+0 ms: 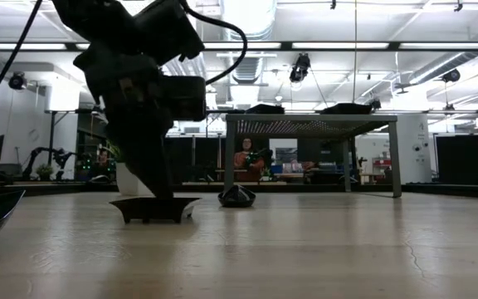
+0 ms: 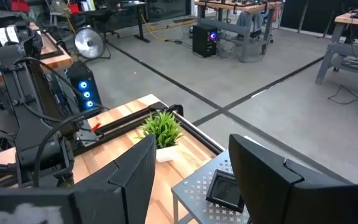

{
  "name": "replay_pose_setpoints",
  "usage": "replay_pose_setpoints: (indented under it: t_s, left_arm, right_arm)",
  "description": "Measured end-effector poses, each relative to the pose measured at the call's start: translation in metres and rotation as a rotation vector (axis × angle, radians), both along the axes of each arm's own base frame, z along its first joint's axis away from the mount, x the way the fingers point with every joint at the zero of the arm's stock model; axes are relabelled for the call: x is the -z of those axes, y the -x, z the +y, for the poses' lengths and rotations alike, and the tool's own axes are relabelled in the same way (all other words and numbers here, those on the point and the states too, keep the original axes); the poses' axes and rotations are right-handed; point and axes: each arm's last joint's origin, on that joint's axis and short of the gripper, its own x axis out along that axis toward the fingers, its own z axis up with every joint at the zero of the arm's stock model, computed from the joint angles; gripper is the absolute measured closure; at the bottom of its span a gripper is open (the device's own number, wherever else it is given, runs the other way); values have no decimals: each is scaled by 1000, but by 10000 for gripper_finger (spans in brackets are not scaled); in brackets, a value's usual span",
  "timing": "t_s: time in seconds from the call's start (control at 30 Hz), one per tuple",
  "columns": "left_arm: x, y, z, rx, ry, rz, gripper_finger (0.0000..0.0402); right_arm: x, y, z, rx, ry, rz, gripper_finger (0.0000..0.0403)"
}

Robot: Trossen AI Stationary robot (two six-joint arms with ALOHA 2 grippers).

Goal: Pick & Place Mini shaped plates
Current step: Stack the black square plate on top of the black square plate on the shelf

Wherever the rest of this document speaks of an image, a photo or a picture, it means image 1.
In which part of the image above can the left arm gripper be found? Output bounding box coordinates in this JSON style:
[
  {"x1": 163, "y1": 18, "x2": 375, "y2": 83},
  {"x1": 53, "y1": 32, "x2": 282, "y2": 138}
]
[{"x1": 72, "y1": 43, "x2": 176, "y2": 199}]

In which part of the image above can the green plant in white pot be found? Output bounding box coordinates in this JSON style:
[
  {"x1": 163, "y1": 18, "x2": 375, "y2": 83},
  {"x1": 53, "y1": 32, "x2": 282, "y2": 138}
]
[{"x1": 105, "y1": 140, "x2": 154, "y2": 197}]

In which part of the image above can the person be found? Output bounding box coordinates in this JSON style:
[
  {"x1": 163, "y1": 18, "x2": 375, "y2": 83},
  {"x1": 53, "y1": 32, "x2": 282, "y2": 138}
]
[
  {"x1": 233, "y1": 137, "x2": 267, "y2": 183},
  {"x1": 96, "y1": 149, "x2": 111, "y2": 178}
]

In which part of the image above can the grey perforated metal shelf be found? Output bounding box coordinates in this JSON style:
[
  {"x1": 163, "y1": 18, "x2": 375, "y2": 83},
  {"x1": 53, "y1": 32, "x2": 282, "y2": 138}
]
[{"x1": 223, "y1": 113, "x2": 403, "y2": 199}]

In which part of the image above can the small background potted plant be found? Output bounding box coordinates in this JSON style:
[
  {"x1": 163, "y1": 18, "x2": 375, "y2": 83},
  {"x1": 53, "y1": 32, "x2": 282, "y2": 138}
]
[{"x1": 35, "y1": 164, "x2": 56, "y2": 183}]

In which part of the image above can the black ceiling spotlight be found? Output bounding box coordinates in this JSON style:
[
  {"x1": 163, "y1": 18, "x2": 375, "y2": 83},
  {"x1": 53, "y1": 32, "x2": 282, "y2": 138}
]
[
  {"x1": 7, "y1": 72, "x2": 27, "y2": 91},
  {"x1": 441, "y1": 68, "x2": 462, "y2": 83}
]

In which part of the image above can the red storage rack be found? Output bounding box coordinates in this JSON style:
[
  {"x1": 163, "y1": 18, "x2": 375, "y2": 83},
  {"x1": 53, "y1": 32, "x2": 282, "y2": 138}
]
[{"x1": 371, "y1": 155, "x2": 393, "y2": 175}]

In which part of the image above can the white cylindrical column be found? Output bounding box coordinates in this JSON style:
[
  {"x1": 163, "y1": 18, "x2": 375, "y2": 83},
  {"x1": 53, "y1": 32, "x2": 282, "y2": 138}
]
[{"x1": 396, "y1": 114, "x2": 433, "y2": 184}]

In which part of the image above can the black partition panel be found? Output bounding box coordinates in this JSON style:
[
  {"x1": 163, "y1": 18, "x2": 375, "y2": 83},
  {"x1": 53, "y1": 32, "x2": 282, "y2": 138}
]
[{"x1": 435, "y1": 134, "x2": 478, "y2": 187}]

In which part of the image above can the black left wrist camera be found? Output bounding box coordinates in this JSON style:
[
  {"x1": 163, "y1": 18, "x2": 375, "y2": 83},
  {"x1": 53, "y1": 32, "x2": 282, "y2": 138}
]
[{"x1": 162, "y1": 75, "x2": 207, "y2": 123}]

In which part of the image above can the black camera cable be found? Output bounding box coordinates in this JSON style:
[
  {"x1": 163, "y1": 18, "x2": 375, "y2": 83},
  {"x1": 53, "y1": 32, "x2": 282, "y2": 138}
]
[{"x1": 178, "y1": 0, "x2": 249, "y2": 86}]

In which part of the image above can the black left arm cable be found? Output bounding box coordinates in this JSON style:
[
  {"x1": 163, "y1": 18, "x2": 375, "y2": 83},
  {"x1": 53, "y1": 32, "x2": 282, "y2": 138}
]
[{"x1": 0, "y1": 0, "x2": 44, "y2": 130}]

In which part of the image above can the black hanging camera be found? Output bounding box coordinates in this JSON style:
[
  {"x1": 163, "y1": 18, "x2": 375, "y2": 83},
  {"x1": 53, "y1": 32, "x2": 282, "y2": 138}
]
[{"x1": 289, "y1": 52, "x2": 311, "y2": 84}]

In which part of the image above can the thin hanging cord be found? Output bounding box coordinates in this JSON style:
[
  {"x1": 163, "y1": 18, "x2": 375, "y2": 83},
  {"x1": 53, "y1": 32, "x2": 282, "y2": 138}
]
[{"x1": 353, "y1": 0, "x2": 359, "y2": 105}]

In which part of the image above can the black aluminium table frame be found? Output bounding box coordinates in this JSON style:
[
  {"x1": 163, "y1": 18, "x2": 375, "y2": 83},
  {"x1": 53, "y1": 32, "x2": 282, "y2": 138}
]
[{"x1": 0, "y1": 182, "x2": 478, "y2": 199}]

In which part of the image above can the black background rig frame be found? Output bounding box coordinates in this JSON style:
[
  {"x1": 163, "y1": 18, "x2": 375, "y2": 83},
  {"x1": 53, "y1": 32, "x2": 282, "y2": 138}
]
[{"x1": 46, "y1": 108, "x2": 478, "y2": 167}]

